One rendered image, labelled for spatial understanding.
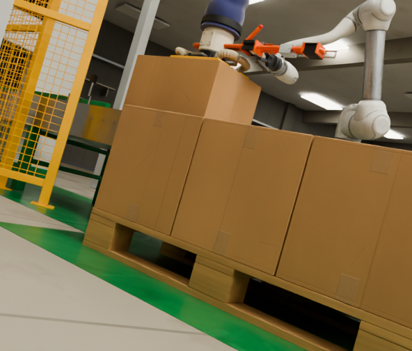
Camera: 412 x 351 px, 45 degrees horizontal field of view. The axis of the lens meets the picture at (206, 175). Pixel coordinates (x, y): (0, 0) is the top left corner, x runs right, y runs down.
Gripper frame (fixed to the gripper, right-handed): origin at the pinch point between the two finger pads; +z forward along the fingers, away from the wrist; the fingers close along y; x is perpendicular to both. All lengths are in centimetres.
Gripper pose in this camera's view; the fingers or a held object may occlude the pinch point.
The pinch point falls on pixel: (255, 49)
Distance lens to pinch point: 263.1
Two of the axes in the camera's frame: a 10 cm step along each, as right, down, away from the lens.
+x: -7.5, -2.0, 6.3
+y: -2.9, 9.6, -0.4
